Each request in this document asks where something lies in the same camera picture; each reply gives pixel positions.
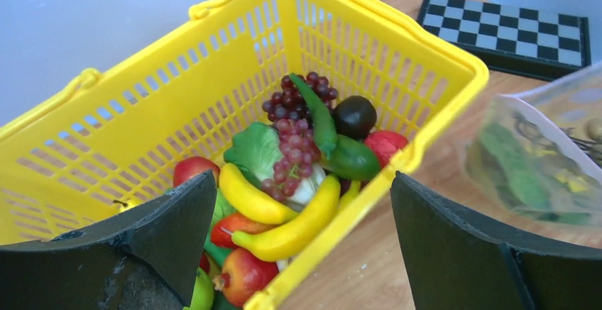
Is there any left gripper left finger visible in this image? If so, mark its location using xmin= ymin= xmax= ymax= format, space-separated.
xmin=1 ymin=172 xmax=217 ymax=309

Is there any green lettuce head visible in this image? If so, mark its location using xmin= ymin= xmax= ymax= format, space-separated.
xmin=224 ymin=121 xmax=326 ymax=205

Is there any green apple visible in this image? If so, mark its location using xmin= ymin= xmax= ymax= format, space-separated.
xmin=182 ymin=267 xmax=214 ymax=310

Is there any clear zip top bag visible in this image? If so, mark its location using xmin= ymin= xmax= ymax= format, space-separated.
xmin=464 ymin=63 xmax=601 ymax=228

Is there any red strawberry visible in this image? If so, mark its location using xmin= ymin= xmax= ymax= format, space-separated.
xmin=363 ymin=130 xmax=408 ymax=167

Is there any green leafy vegetable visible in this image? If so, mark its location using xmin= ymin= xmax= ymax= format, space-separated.
xmin=465 ymin=121 xmax=601 ymax=227

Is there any green cucumber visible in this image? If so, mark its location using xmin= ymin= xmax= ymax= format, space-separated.
xmin=319 ymin=134 xmax=381 ymax=181

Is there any folded black chessboard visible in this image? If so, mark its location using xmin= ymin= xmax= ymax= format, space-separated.
xmin=417 ymin=0 xmax=591 ymax=82

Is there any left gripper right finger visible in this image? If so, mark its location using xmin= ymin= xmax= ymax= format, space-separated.
xmin=390 ymin=173 xmax=601 ymax=309

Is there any red apple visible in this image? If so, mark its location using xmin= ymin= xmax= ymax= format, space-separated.
xmin=213 ymin=248 xmax=279 ymax=308
xmin=173 ymin=156 xmax=220 ymax=187

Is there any purple grape bunch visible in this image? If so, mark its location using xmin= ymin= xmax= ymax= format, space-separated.
xmin=261 ymin=74 xmax=326 ymax=207

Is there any single yellow banana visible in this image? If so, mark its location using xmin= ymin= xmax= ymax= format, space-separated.
xmin=219 ymin=163 xmax=299 ymax=225

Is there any yellow plastic basket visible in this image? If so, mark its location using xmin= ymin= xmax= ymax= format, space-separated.
xmin=1 ymin=0 xmax=489 ymax=309

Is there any dark avocado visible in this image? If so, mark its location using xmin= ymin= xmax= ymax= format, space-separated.
xmin=332 ymin=95 xmax=378 ymax=140

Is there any green chili pepper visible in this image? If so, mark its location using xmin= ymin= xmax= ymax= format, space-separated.
xmin=289 ymin=73 xmax=337 ymax=160

